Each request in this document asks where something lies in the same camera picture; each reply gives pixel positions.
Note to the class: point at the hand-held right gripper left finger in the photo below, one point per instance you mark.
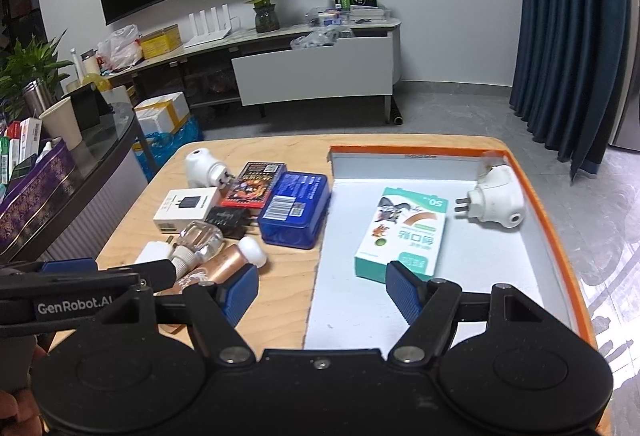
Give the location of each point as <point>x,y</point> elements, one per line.
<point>242,295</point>

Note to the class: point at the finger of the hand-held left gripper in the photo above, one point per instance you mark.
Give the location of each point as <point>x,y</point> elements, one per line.
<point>150,272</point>
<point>67,265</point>

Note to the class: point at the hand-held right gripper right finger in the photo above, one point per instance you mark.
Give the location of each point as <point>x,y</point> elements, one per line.
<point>402,292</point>

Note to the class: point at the white charger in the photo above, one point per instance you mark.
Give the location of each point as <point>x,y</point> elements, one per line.
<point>150,252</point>

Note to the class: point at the gold tube with white cap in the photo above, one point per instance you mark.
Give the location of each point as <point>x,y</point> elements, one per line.
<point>220,266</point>

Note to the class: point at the orange-rimmed white tray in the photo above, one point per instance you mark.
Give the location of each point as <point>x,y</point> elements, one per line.
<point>350,306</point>

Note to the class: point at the clear glass perfume bottle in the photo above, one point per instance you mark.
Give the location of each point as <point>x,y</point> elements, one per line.
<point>200,238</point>

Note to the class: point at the blue plastic box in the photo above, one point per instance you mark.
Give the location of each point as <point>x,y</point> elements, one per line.
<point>295,211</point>

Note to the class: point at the person's left hand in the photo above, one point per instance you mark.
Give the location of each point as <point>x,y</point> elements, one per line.
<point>12,413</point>

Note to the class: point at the teal bandage box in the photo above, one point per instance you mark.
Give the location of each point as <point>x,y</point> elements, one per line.
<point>400,236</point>

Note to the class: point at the purple patterned tissue box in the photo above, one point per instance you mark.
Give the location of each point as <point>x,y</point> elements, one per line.
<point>35,201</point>

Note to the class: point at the white charger box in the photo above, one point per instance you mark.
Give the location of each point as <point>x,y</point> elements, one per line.
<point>185,208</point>

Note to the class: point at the black charger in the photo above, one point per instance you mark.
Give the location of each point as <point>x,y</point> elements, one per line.
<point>225,218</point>

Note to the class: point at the glass-topped side table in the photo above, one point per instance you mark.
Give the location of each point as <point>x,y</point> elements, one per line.
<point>100,166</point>

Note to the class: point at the red card box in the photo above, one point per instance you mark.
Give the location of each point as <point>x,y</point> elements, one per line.
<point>250,186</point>

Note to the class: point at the white plug adapter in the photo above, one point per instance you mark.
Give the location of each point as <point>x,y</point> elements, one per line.
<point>500,201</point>
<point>202,166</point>

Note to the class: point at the blue plastic bag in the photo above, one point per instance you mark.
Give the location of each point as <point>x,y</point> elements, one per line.
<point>170,146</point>

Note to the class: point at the row of small boxes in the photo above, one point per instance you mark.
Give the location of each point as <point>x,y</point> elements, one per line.
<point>20,146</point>

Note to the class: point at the beige paper cup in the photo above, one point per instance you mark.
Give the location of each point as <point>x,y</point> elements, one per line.
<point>62,124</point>

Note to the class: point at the black tablet stand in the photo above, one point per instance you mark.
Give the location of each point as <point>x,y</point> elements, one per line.
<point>87,109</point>

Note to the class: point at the white cardboard box yellow tape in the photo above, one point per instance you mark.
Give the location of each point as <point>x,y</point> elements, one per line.
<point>160,114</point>

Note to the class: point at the steel tumbler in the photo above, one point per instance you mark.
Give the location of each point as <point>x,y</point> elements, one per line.
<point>36,99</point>

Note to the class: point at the rolled patterned mat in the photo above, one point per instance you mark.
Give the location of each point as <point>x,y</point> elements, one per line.
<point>397,112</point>

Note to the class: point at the white bottle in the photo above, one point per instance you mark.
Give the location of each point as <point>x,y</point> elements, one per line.
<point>76,64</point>

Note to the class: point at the large leafy plant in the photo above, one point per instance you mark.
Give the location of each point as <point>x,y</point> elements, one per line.
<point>30,61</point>

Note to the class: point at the white plastic bag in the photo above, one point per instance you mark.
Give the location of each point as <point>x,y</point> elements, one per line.
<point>120,49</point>

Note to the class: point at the white television cabinet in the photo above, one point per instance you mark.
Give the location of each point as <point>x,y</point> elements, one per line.
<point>315,71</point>

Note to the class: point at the white router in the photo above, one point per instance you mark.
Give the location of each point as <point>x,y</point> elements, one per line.
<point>205,36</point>

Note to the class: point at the pile of small packets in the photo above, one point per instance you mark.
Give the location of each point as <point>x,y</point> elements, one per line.
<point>320,39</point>

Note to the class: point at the stack of books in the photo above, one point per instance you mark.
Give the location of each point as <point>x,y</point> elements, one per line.
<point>369,14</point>

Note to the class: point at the clear plastic boxes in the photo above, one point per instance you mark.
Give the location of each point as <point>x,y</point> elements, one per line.
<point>327,17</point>

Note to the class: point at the dark blue curtain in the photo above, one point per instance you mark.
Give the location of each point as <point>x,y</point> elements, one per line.
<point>565,41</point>

